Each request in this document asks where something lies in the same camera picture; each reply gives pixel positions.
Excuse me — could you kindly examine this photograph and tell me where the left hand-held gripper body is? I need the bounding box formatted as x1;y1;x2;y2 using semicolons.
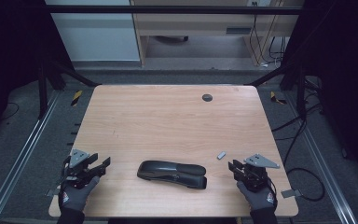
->
62;148;101;189

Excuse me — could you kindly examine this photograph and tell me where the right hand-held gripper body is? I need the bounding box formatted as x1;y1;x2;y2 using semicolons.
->
241;153;281;192

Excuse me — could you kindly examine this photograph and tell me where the black stapler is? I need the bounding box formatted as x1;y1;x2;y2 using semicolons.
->
136;160;208;189

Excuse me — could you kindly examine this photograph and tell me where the person's right hand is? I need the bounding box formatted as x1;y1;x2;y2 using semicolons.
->
236;183;278;213

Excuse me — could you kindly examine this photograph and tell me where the person's left hand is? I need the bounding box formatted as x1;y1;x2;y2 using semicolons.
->
58;175;101;211

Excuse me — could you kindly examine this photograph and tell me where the yellow black striped tape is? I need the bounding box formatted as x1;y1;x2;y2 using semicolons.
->
70;90;84;107
269;91;287;105

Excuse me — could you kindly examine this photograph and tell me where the white cabinet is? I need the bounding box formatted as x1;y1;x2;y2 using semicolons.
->
45;0;142;63

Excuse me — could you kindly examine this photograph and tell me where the dark curtain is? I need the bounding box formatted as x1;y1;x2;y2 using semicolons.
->
281;0;358;189
0;0;76;147

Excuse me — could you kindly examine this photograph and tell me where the right hand-held gripper cable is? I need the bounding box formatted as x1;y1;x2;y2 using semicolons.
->
267;178;278;202

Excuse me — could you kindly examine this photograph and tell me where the black looped floor cable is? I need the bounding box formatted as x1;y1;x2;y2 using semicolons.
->
283;119;326;203

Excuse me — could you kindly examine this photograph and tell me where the aluminium floor rail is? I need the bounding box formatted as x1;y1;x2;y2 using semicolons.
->
283;92;358;224
0;91;62;224

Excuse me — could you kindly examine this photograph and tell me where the black frame post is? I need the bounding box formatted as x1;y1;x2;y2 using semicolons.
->
37;60;49;119
295;66;308;119

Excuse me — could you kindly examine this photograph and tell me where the thin black floor cable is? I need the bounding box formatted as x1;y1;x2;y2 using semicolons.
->
1;102;21;120

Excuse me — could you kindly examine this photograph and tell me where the black diagonal frame strut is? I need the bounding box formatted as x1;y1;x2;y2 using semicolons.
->
245;63;296;88
48;60;101;88

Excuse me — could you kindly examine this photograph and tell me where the bundle of desk cables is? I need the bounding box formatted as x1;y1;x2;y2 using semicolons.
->
250;1;288;68

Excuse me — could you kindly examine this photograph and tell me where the black horizontal frame bar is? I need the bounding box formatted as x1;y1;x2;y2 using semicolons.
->
45;4;304;16

